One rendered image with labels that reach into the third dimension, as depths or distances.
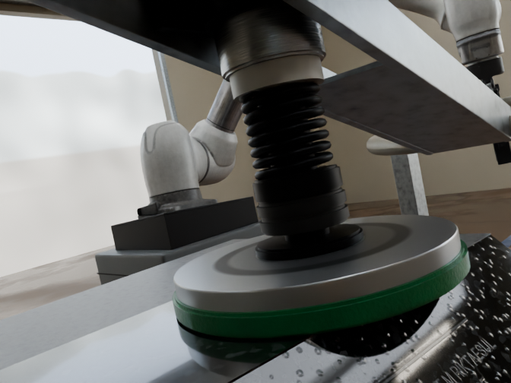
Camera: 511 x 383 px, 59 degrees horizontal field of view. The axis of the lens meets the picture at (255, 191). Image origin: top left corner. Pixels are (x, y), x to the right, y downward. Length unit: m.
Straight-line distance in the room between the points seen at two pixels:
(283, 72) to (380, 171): 7.42
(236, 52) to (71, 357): 0.23
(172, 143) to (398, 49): 0.99
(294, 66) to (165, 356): 0.20
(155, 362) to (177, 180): 1.06
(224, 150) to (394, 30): 1.12
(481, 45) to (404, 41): 0.72
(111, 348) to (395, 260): 0.18
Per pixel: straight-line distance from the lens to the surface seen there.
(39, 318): 0.46
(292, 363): 0.24
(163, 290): 0.44
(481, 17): 1.14
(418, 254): 0.28
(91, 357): 0.31
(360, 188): 7.98
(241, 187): 6.76
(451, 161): 7.19
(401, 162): 1.95
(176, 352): 0.28
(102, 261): 1.42
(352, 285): 0.25
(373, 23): 0.37
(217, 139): 1.45
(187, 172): 1.32
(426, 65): 0.45
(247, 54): 0.32
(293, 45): 0.32
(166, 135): 1.33
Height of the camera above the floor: 0.96
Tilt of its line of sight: 3 degrees down
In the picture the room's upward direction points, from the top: 12 degrees counter-clockwise
